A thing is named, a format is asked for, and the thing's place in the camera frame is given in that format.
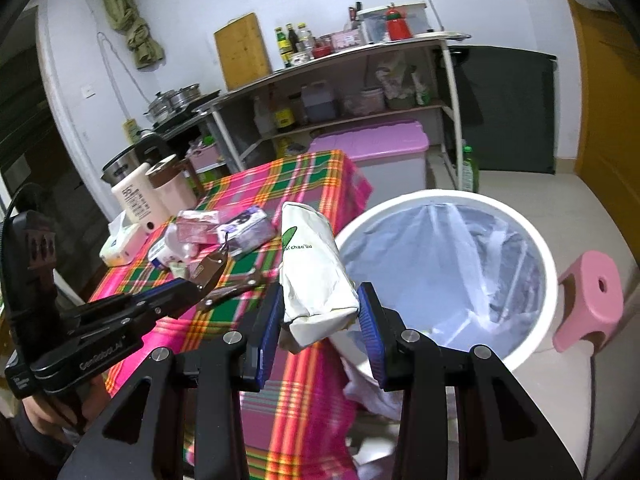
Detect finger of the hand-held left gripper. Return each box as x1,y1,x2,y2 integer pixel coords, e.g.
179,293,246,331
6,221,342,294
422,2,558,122
74,309,162,349
66,277,202,334

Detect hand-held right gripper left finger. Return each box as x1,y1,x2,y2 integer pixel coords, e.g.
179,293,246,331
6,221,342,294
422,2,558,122
57,282,287,480

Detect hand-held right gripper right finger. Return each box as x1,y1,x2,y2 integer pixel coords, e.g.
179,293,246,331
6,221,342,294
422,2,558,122
357,282,584,480

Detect small white carton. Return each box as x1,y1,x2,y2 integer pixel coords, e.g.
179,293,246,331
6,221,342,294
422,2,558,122
147,236,187,270

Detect pink milk carton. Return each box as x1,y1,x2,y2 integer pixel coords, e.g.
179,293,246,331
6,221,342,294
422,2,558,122
175,208,221,244

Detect white paper packet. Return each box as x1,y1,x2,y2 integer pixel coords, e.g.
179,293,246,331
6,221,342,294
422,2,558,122
277,201,361,354

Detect white round trash bin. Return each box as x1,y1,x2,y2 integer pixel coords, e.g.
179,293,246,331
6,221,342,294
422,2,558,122
331,188,559,413

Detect person's left forearm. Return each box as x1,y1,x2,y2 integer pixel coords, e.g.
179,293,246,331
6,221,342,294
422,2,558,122
7,417,83,463

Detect person's left hand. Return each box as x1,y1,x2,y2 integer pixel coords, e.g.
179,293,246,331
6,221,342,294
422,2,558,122
22,384,109,434

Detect clear plastic cup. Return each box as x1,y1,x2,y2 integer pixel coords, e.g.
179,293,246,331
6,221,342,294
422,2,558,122
166,225,202,264

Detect white tissue pack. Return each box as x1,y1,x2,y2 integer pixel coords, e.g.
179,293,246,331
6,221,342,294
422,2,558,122
99,210,151,267

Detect white thermos kettle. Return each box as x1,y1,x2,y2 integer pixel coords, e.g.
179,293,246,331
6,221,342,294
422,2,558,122
110,161,171,236

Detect pink cup with brown lid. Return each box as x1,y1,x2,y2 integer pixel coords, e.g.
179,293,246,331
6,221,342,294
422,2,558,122
145,154,199,216

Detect clear plastic bin liner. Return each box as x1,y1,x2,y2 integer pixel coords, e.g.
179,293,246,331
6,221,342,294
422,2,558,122
339,199,547,358

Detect black and steel kettle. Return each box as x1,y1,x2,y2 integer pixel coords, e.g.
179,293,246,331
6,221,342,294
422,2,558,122
101,136,174,186

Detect pink basket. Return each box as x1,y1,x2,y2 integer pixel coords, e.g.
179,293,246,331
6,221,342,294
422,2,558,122
186,140,224,174

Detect plaid tablecloth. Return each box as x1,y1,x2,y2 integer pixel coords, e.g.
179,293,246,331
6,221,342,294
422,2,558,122
90,150,374,480

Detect steel pot with lid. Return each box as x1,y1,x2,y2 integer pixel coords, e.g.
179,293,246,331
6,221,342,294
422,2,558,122
145,91,177,124

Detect steel pots on stove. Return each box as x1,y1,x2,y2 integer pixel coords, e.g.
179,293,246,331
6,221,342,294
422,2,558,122
150,89,222,134

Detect storage box with pink lid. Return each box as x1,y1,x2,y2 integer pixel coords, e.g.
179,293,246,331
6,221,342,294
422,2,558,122
307,120,430,202

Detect steel steamer pot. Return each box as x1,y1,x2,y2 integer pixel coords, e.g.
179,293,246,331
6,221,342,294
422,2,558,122
172,83,202,109

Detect clear plastic jug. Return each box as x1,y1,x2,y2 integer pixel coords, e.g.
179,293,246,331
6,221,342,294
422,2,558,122
252,97,276,136

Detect pink plastic stool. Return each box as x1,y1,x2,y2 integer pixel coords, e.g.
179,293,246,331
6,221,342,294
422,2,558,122
552,251,625,354

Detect dark wooden door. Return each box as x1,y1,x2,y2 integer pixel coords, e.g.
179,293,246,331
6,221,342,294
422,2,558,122
0,5,102,222

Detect pale pink pot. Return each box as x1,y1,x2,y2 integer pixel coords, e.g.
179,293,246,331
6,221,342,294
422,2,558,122
360,87,386,114

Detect purple liquid jug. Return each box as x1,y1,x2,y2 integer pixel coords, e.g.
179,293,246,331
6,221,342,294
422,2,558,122
300,85,337,122

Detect green and white bottle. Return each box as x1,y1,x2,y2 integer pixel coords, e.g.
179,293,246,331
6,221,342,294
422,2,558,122
412,72,432,107

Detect wooden cutting board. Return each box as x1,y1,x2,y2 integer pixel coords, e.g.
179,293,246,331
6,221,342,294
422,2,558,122
214,14,274,92

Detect crumpled plastic bags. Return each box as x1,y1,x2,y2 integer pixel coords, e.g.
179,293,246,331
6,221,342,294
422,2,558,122
375,62,419,111

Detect hanging green cloth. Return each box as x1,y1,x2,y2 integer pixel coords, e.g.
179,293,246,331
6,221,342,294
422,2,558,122
98,0,166,70

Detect black cabinet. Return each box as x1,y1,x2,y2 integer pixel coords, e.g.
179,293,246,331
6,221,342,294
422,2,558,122
440,45,559,176

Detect green label sauce bottle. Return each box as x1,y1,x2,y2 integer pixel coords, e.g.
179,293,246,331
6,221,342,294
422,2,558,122
275,27,294,69

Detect metal shelf rack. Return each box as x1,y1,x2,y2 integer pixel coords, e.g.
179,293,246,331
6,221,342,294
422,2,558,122
207,34,474,194

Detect clear box with white lid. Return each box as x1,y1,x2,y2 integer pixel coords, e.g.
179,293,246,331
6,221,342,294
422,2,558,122
357,2,431,44

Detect wall cable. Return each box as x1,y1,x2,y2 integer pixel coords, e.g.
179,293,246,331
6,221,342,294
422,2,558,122
97,32,151,132

